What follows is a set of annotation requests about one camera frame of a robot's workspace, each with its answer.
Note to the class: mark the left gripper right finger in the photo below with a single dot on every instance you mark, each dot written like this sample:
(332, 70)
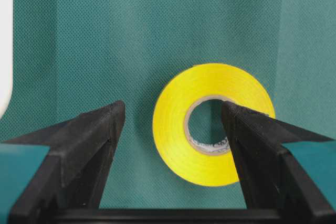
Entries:
(287, 173)

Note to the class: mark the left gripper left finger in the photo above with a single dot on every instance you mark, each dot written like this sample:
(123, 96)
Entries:
(62, 166)

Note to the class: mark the yellow tape roll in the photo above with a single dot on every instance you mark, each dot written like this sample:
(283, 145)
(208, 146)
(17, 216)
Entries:
(198, 163)

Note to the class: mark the white plastic case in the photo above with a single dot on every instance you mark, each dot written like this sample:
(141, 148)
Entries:
(6, 53)

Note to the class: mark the green table cloth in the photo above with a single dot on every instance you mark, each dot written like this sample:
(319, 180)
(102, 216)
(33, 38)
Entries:
(74, 56)

